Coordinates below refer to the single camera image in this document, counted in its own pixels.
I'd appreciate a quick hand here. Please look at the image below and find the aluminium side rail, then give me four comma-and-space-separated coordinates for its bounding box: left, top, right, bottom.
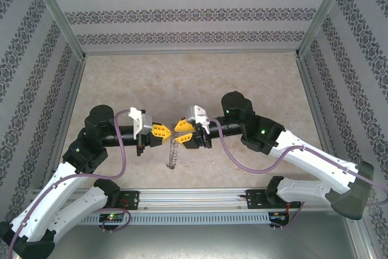
42, 57, 88, 190
296, 55, 355, 169

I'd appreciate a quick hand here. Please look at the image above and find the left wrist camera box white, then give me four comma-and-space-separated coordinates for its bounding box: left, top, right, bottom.
127, 107, 153, 137

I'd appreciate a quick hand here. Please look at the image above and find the grey slotted cable duct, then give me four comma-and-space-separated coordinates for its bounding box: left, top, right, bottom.
81, 212, 290, 226

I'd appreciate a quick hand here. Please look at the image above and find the aluminium rear rail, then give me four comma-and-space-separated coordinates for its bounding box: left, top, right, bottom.
84, 50, 299, 57

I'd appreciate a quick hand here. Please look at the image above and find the aluminium frame post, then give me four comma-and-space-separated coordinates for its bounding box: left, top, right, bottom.
294, 0, 355, 59
24, 0, 89, 59

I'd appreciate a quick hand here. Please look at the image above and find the aluminium mounting rail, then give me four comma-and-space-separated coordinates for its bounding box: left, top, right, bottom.
32, 188, 334, 212

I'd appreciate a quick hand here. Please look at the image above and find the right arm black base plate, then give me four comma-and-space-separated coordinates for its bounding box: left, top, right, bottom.
246, 188, 302, 210

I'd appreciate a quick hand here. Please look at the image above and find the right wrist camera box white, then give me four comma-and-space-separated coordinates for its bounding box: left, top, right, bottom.
185, 104, 210, 135

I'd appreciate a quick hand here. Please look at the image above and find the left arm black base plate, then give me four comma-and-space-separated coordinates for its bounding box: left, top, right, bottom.
105, 190, 141, 211

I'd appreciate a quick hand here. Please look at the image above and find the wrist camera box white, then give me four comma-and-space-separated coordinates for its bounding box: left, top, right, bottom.
185, 104, 210, 135
127, 107, 153, 137

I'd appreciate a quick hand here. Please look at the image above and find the grey metal panel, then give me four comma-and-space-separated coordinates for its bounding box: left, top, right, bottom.
48, 224, 361, 259

